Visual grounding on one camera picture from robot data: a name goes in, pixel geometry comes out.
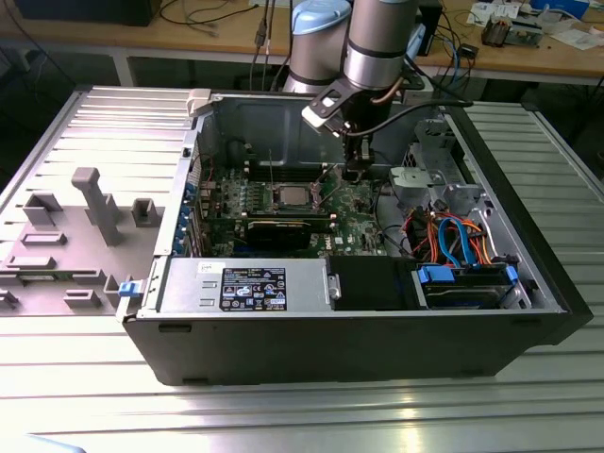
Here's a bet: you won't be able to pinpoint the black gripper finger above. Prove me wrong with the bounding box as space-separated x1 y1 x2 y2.
344 133 375 183

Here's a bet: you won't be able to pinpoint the metal wire locking lever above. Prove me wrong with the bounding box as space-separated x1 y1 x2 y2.
314 163 339 186
267 148 279 211

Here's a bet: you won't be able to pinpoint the CPU socket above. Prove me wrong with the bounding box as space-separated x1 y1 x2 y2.
263 181 327 213

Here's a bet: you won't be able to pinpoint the black RAM slot bank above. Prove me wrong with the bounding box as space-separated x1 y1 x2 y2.
243 159 331 184

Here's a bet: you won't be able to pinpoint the green motherboard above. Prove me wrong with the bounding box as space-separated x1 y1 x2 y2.
197 164 393 259

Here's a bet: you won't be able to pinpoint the silver drive cage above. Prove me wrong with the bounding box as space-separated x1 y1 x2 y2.
404 117 473 188

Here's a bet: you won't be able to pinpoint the black RAM stick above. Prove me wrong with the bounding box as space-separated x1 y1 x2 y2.
244 210 337 231

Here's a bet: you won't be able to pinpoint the black upright device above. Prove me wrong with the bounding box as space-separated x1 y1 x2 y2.
418 2 444 58

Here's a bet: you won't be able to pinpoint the black graphics card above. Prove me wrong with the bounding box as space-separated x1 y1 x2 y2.
244 219 313 252

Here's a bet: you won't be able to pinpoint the hard disk in blue carrier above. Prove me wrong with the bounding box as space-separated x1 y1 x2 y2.
411 262 521 310

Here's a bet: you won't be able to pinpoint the finned metal heat sink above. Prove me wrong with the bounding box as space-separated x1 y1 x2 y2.
480 13 513 47

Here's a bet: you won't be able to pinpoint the white printed papers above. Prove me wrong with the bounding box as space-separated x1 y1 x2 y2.
466 1 520 25

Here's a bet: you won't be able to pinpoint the black label sticker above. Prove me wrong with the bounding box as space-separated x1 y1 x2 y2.
221 266 289 312

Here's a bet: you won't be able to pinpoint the green circuit board box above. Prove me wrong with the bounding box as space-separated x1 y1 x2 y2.
510 18 544 48

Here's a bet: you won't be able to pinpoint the black open PC case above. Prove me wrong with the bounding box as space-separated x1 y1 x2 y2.
115 87 595 388

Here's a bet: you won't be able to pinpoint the silver power supply unit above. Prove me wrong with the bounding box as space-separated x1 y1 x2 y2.
158 257 331 315

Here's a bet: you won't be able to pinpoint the wooden desk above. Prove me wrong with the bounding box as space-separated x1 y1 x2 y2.
0 0 604 89

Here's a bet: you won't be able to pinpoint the black box on desk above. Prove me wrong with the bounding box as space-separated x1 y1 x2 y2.
13 0 158 27

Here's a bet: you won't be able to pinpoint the grey parts rack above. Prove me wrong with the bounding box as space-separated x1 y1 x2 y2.
0 167 166 317

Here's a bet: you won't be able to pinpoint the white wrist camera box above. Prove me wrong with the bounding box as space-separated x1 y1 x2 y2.
300 87 353 138

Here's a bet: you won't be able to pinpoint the silver metal bracket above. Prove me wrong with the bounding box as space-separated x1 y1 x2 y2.
387 165 447 209

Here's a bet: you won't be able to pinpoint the blue cable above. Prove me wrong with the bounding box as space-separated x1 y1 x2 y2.
443 35 467 98

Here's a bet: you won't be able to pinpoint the black hanging cable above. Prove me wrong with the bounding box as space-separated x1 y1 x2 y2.
248 0 266 92
261 0 277 93

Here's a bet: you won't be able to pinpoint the blue wire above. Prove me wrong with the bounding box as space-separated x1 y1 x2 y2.
437 215 478 271

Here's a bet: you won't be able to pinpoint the orange wire bundle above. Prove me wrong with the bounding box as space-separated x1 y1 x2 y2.
409 210 497 266

